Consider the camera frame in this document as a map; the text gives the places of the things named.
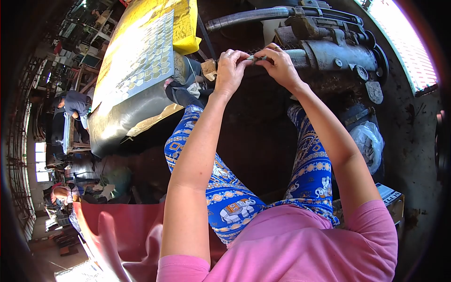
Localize clear plastic bag of pieces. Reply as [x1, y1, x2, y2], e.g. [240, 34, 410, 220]
[349, 121, 385, 175]

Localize cardboard box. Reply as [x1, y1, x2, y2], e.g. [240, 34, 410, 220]
[333, 183, 405, 226]

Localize person's right hand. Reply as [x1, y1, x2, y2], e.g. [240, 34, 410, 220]
[253, 43, 304, 93]

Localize person's legs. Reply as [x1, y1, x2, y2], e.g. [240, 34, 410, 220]
[164, 78, 340, 247]

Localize mosaic tile sheet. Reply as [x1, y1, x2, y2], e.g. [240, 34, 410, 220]
[106, 10, 175, 103]

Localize bright window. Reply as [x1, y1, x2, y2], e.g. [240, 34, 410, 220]
[354, 0, 439, 96]

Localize person's right index finger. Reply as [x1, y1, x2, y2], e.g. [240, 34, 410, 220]
[253, 49, 279, 60]

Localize brown sponge piece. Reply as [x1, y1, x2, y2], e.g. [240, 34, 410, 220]
[201, 59, 218, 82]

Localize person's left hand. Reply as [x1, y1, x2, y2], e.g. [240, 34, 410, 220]
[214, 49, 253, 97]

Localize grey metal machine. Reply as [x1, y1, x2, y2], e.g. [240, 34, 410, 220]
[205, 0, 390, 105]

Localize person's body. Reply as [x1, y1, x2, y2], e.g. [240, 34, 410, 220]
[156, 155, 399, 282]

